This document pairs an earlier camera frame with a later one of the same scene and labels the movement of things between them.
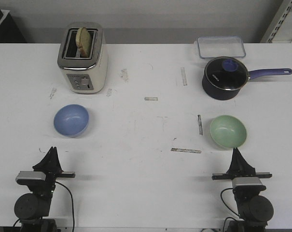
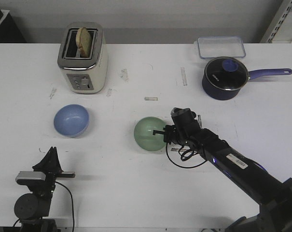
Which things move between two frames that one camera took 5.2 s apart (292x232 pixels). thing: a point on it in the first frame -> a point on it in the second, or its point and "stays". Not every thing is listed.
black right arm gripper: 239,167 -> 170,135
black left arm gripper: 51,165 stays
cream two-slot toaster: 83,57 stays
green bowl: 228,131 -> 143,134
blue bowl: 71,120 stays
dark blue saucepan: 224,77 stays
